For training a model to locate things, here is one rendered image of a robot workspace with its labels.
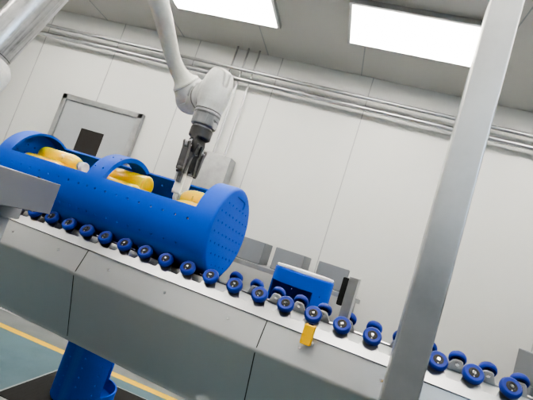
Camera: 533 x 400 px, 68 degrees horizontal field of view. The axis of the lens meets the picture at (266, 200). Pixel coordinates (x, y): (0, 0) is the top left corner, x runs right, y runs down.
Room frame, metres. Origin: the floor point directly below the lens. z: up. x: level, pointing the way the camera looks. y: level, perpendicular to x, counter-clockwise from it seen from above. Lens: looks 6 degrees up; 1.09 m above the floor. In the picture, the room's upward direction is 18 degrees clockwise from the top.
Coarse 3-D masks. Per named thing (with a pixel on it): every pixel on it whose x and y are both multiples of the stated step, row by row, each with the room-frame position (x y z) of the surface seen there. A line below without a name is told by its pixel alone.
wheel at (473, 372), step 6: (468, 366) 0.91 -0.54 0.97; (474, 366) 0.91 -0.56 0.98; (462, 372) 0.91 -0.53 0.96; (468, 372) 0.90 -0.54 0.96; (474, 372) 0.90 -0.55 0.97; (480, 372) 0.90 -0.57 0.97; (468, 378) 0.89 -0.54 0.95; (474, 378) 0.89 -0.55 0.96; (480, 378) 0.89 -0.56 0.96; (474, 384) 0.89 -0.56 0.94
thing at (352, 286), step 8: (344, 280) 1.07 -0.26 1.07; (352, 280) 1.06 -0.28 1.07; (360, 280) 1.13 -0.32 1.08; (344, 288) 1.07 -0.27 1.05; (352, 288) 1.05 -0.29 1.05; (344, 296) 1.06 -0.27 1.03; (352, 296) 1.05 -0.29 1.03; (344, 304) 1.06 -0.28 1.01; (352, 304) 1.09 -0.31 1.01; (344, 312) 1.05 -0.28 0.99
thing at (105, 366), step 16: (64, 352) 1.93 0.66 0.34; (80, 352) 1.86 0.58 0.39; (64, 368) 1.88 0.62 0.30; (80, 368) 1.86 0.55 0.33; (96, 368) 1.87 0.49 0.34; (112, 368) 2.12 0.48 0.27; (64, 384) 1.87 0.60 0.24; (80, 384) 1.86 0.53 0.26; (96, 384) 1.88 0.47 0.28; (112, 384) 2.09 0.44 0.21
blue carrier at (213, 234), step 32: (0, 160) 1.37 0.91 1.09; (32, 160) 1.33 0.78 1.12; (96, 160) 1.52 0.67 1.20; (128, 160) 1.32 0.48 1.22; (64, 192) 1.28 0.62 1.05; (96, 192) 1.23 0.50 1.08; (128, 192) 1.20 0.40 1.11; (160, 192) 1.46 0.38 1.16; (224, 192) 1.15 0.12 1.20; (96, 224) 1.27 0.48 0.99; (128, 224) 1.20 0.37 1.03; (160, 224) 1.15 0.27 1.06; (192, 224) 1.12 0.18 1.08; (224, 224) 1.18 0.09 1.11; (192, 256) 1.15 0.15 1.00; (224, 256) 1.26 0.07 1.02
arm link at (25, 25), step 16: (16, 0) 1.06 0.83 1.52; (32, 0) 1.07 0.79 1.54; (48, 0) 1.09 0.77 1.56; (64, 0) 1.13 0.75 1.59; (0, 16) 1.05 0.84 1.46; (16, 16) 1.06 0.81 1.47; (32, 16) 1.08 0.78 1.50; (48, 16) 1.12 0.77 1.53; (0, 32) 1.05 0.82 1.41; (16, 32) 1.07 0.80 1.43; (32, 32) 1.10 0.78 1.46; (0, 48) 1.05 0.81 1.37; (16, 48) 1.09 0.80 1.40; (0, 80) 1.07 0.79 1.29
